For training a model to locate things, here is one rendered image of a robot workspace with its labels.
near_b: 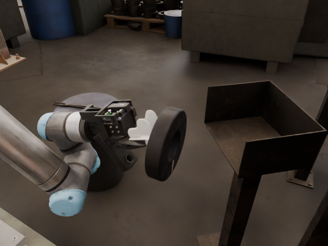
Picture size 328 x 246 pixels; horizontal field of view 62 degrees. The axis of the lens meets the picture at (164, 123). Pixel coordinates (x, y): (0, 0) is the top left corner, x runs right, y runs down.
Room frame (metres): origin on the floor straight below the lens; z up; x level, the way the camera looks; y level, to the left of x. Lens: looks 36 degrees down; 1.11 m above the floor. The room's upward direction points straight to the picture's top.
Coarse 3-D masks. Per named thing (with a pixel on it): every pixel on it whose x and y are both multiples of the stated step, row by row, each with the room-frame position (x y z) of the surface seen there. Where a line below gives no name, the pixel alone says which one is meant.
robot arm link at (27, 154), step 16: (0, 112) 0.43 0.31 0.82; (0, 128) 0.40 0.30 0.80; (16, 128) 0.42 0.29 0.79; (0, 144) 0.39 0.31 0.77; (16, 144) 0.40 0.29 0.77; (32, 144) 0.42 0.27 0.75; (16, 160) 0.39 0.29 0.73; (32, 160) 0.40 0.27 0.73; (48, 160) 0.42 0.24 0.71; (32, 176) 0.39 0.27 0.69; (48, 176) 0.40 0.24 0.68; (64, 176) 0.41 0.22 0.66; (80, 176) 0.44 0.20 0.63; (48, 192) 0.39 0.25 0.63; (64, 192) 0.39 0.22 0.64; (80, 192) 0.40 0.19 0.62; (64, 208) 0.37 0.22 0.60; (80, 208) 0.38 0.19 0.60
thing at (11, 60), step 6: (0, 30) 2.59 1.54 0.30; (0, 36) 2.56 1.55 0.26; (0, 42) 2.54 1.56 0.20; (0, 48) 2.52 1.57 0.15; (6, 48) 2.58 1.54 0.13; (0, 54) 2.45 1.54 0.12; (6, 54) 2.56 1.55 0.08; (0, 60) 2.46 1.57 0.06; (6, 60) 2.53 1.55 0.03; (12, 60) 2.54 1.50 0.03; (18, 60) 2.54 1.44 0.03; (24, 60) 2.58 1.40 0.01; (0, 66) 2.39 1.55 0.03; (6, 66) 2.39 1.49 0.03
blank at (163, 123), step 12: (168, 108) 0.46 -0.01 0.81; (156, 120) 0.42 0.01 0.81; (168, 120) 0.42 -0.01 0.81; (180, 120) 0.46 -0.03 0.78; (156, 132) 0.40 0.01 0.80; (168, 132) 0.40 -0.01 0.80; (180, 132) 0.46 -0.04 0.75; (156, 144) 0.38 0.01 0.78; (168, 144) 0.40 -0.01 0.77; (180, 144) 0.47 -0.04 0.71; (156, 156) 0.37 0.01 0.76; (168, 156) 0.43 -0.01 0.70; (156, 168) 0.36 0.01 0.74; (168, 168) 0.40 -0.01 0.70
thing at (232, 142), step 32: (224, 96) 0.73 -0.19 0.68; (256, 96) 0.75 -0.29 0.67; (224, 128) 0.68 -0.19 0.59; (256, 128) 0.68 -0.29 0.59; (288, 128) 0.62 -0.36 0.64; (320, 128) 0.52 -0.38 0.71; (256, 160) 0.47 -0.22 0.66; (288, 160) 0.49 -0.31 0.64; (256, 192) 0.57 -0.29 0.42; (224, 224) 0.60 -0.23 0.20
